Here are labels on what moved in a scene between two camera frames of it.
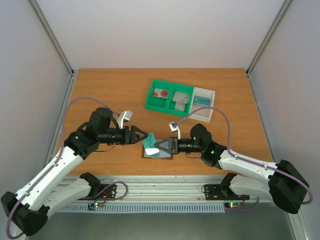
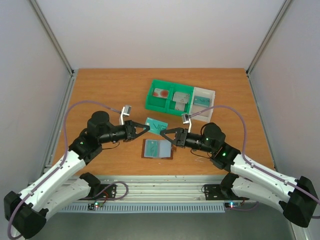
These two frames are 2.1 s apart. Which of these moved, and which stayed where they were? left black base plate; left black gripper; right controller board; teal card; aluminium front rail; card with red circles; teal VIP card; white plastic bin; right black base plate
Moved: teal VIP card; left black gripper
Stayed: right controller board; white plastic bin; left black base plate; aluminium front rail; card with red circles; teal card; right black base plate
